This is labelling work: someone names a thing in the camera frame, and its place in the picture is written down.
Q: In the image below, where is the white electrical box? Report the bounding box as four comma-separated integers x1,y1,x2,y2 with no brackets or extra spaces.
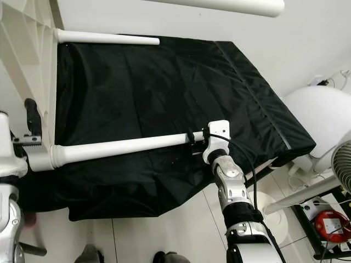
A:
303,199,331,220

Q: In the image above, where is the grey robot leg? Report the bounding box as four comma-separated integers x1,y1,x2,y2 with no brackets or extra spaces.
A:
76,244,106,263
152,250,194,263

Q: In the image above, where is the white stand pole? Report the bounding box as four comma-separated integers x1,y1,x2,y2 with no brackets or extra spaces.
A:
262,174,351,215

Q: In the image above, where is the grey robot left leg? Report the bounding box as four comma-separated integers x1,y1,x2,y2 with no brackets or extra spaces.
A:
76,244,106,263

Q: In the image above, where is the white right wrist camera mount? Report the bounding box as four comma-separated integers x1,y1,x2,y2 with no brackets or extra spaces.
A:
202,119,231,164

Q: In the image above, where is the grey robot right leg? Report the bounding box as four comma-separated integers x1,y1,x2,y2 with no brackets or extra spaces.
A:
152,250,194,263

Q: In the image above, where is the black table cloth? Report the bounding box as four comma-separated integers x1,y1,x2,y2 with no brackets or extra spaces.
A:
0,36,317,221

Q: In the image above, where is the small white plastic object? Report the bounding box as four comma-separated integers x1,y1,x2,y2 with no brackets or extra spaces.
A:
288,155,331,185

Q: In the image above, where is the white round stand base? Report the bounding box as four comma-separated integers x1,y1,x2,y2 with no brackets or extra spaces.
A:
251,191,289,245

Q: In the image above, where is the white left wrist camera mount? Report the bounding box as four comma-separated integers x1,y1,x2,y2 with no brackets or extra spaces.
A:
0,111,29,179

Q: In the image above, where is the white plastic table leg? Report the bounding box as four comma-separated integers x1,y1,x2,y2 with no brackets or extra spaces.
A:
27,131,206,171
143,0,286,18
56,28,160,46

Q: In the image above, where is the grey round fan grille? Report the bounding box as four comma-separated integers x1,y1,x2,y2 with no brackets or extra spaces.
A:
331,140,351,193

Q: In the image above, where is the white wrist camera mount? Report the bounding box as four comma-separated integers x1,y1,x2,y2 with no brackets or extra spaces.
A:
202,119,231,164
0,111,29,179

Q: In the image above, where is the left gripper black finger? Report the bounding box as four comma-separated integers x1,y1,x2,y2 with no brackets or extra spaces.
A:
24,98,42,137

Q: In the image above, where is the white plastic table top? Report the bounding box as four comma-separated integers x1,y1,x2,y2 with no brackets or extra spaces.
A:
0,0,60,171

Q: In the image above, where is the dark grey metal table leg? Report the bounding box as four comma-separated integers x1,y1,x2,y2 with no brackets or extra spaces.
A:
21,243,48,258

